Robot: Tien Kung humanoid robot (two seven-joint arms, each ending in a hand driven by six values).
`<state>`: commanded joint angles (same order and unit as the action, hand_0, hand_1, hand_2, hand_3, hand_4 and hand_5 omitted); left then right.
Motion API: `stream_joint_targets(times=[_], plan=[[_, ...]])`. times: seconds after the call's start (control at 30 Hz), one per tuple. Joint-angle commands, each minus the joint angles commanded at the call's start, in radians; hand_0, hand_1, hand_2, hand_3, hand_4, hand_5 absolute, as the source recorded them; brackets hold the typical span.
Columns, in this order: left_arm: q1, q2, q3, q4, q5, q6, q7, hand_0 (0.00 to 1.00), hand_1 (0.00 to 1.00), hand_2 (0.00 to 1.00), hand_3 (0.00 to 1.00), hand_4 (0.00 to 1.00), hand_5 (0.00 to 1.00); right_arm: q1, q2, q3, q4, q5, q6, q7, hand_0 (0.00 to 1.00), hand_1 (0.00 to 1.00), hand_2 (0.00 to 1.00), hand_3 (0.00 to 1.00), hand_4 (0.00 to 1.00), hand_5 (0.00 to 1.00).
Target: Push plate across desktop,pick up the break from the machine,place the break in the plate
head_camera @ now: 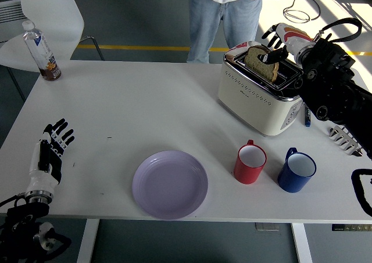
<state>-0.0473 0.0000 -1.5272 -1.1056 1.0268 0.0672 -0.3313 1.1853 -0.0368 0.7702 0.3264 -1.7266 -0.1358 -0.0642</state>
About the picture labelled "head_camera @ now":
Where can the blue marker pen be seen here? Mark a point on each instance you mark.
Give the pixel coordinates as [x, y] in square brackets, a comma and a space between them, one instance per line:
[307, 119]

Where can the white chair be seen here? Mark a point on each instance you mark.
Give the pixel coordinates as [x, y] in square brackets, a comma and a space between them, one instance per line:
[49, 12]

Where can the person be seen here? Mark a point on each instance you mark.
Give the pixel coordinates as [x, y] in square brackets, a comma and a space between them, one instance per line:
[221, 18]

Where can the bread slice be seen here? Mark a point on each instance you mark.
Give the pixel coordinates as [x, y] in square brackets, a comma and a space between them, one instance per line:
[254, 62]

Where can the white radiator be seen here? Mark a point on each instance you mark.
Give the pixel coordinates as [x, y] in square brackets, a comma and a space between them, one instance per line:
[8, 12]

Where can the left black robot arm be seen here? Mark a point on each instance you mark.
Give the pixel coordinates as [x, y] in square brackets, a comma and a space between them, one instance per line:
[20, 225]

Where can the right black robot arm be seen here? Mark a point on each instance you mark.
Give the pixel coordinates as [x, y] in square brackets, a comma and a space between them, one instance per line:
[334, 85]

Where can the metal toast rack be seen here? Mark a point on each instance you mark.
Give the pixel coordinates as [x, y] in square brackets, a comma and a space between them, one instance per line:
[343, 139]

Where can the cream and chrome toaster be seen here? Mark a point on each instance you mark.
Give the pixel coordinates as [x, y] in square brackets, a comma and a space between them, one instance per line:
[250, 103]

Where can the clear plastic drink bottle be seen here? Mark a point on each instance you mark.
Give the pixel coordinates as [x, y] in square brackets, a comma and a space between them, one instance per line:
[43, 53]

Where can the blue enamel mug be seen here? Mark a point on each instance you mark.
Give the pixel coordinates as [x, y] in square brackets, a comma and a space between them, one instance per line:
[292, 180]

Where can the grey table bracket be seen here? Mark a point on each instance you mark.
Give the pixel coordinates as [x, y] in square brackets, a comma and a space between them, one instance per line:
[267, 227]

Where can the purple plate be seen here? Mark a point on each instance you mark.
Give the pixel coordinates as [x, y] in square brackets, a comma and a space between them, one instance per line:
[170, 187]

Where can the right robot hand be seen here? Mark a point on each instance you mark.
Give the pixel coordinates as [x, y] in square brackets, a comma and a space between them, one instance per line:
[293, 39]

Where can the black table control panel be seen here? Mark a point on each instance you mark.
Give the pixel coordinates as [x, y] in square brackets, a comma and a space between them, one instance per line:
[340, 227]

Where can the white table leg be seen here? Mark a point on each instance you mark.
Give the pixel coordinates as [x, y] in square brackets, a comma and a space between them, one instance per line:
[300, 245]
[88, 242]

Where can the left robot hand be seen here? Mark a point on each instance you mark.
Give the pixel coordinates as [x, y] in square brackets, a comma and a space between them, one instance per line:
[40, 178]

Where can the red enamel mug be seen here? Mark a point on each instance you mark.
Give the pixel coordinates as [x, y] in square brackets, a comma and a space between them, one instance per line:
[247, 172]

